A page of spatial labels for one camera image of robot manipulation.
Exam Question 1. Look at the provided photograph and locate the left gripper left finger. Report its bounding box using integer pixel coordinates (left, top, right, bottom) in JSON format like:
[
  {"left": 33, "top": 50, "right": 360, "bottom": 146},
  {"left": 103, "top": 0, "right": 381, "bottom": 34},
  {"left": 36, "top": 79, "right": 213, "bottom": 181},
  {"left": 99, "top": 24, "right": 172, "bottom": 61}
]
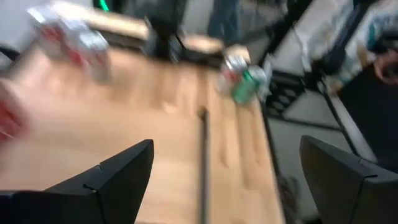
[{"left": 0, "top": 139, "right": 155, "bottom": 224}]

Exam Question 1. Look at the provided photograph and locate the pink white Spindrift can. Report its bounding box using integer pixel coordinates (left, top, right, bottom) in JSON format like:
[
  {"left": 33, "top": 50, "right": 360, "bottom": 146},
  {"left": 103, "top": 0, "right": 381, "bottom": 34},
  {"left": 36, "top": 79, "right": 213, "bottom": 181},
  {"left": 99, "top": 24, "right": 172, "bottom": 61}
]
[{"left": 26, "top": 4, "right": 81, "bottom": 60}]

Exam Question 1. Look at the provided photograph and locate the green soda can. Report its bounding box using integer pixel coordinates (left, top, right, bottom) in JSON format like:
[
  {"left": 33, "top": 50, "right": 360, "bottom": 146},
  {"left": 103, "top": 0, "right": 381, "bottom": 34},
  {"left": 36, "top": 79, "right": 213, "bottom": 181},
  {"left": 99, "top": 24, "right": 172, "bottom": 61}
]
[{"left": 231, "top": 65, "right": 268, "bottom": 105}]

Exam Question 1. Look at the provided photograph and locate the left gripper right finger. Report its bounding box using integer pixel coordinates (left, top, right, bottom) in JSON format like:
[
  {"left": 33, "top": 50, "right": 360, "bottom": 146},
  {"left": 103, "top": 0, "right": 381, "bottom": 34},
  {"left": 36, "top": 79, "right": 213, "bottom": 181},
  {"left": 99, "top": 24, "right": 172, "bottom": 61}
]
[{"left": 299, "top": 135, "right": 398, "bottom": 224}]

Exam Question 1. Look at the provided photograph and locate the person's hand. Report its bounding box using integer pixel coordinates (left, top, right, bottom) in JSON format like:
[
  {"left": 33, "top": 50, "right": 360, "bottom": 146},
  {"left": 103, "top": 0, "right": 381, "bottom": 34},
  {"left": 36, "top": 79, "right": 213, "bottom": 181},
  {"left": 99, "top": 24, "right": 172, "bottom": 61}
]
[{"left": 373, "top": 49, "right": 398, "bottom": 86}]

